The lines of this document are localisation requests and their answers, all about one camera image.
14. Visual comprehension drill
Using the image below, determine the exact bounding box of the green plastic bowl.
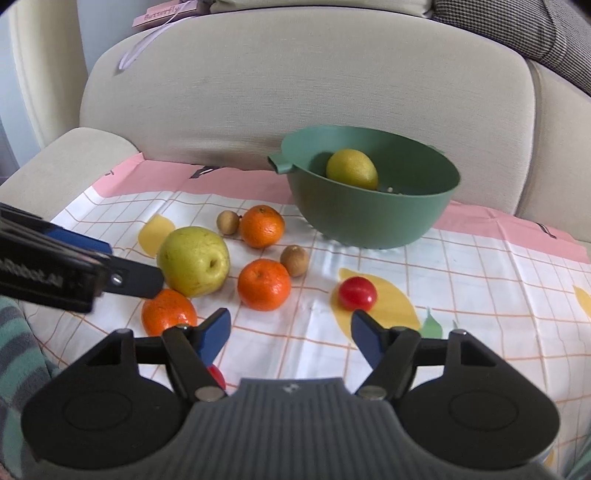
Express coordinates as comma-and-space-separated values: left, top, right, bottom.
267, 126, 461, 250

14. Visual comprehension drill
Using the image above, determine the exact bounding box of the striped teal cloth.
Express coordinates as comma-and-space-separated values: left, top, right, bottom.
0, 295, 61, 480

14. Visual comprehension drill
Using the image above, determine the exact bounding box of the green apple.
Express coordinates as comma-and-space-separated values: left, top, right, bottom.
157, 226, 230, 297
326, 148, 379, 191

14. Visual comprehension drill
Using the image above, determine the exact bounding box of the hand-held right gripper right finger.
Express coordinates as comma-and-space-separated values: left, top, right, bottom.
350, 310, 513, 400

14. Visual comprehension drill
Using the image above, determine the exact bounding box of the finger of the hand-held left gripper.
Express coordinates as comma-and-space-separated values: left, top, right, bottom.
46, 225, 114, 257
102, 255, 165, 299

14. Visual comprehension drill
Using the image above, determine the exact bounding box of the pink labelled box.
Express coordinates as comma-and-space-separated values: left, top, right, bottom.
131, 0, 199, 29

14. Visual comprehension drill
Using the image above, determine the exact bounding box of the lilac ribbon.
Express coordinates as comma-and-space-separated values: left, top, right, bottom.
117, 28, 171, 72

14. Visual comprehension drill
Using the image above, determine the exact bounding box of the houndstooth cushion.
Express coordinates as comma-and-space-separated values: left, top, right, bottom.
431, 0, 591, 97

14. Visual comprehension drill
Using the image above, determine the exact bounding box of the orange mandarin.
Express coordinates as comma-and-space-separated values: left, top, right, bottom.
141, 289, 198, 337
237, 259, 291, 311
239, 205, 286, 249

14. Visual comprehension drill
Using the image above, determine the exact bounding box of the beige sofa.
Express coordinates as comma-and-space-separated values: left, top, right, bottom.
0, 0, 591, 252

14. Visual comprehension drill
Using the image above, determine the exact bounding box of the small brown fruit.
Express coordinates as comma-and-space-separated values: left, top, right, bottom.
280, 245, 309, 278
217, 210, 241, 236

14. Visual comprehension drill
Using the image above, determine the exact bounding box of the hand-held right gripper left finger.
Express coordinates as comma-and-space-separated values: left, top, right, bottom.
69, 308, 232, 402

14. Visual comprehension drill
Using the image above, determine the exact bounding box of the pink checked printed tablecloth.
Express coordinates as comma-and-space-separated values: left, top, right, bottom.
21, 153, 591, 480

